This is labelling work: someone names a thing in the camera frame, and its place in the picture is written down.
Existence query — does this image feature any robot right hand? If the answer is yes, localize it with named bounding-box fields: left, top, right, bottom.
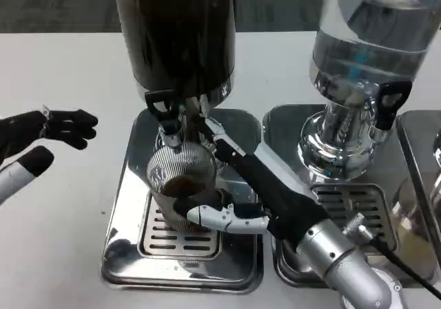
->
left=174, top=115, right=330, bottom=246

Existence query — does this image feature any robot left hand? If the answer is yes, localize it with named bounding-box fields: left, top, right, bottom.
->
left=0, top=108, right=99, bottom=205

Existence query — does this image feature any black tap lever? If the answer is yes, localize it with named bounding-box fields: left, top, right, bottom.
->
left=144, top=88, right=180, bottom=134
left=375, top=80, right=413, bottom=130

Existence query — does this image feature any steel dispenser base tray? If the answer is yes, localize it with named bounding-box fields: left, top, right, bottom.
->
left=262, top=104, right=437, bottom=289
left=101, top=108, right=265, bottom=295
left=396, top=110, right=441, bottom=272

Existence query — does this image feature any clear water dispenser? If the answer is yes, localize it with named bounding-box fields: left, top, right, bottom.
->
left=298, top=0, right=441, bottom=181

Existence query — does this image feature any steel drip grid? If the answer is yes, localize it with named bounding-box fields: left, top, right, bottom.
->
left=137, top=188, right=223, bottom=261
left=309, top=183, right=397, bottom=255

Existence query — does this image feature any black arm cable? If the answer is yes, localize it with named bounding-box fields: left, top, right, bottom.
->
left=342, top=212, right=441, bottom=296

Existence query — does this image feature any dark drink dispenser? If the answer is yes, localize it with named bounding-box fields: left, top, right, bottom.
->
left=110, top=0, right=238, bottom=151

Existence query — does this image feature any chrome dispenser pedestal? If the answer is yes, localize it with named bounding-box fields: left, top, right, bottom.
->
left=430, top=143, right=441, bottom=213

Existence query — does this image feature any clear ribbed glass cup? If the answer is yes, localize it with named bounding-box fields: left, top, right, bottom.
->
left=146, top=139, right=225, bottom=234

